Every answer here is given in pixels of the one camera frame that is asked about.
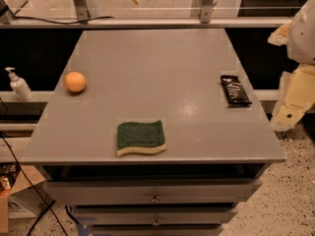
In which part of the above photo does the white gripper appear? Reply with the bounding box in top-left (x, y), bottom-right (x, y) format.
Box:
top-left (268, 0), bottom-right (315, 131)

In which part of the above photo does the black rxbar chocolate wrapper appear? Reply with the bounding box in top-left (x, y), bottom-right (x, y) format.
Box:
top-left (220, 75), bottom-right (251, 105)

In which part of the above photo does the grey drawer cabinet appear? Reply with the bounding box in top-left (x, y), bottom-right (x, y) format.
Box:
top-left (21, 29), bottom-right (284, 236)

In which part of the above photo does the green yellow sponge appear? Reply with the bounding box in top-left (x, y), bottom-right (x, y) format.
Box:
top-left (117, 120), bottom-right (166, 156)

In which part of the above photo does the top drawer silver knob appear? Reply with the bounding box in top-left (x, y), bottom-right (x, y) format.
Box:
top-left (150, 195), bottom-right (160, 204)

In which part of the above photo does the drawer silver knob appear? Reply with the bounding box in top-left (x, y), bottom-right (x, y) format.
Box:
top-left (150, 195), bottom-right (160, 204)
top-left (152, 219), bottom-right (160, 227)

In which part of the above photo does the orange fruit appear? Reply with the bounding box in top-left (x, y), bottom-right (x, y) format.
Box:
top-left (64, 72), bottom-right (87, 92)

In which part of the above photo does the white pump soap bottle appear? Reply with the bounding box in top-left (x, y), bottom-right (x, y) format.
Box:
top-left (6, 67), bottom-right (33, 101)

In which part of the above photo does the cardboard box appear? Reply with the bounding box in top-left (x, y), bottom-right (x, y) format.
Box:
top-left (0, 165), bottom-right (52, 233)

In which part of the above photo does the right metal bracket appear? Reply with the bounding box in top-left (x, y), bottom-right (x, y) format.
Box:
top-left (200, 0), bottom-right (214, 24)

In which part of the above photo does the metal bracket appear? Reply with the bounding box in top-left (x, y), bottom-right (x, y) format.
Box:
top-left (73, 0), bottom-right (89, 21)
top-left (200, 0), bottom-right (214, 24)

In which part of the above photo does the left metal bracket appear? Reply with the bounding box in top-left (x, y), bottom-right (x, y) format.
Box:
top-left (73, 0), bottom-right (89, 21)

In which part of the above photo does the black floor cable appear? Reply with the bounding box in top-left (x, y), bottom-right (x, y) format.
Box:
top-left (0, 96), bottom-right (70, 236)

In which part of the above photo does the black cable on ledge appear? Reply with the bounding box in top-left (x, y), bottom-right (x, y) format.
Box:
top-left (0, 3), bottom-right (114, 26)

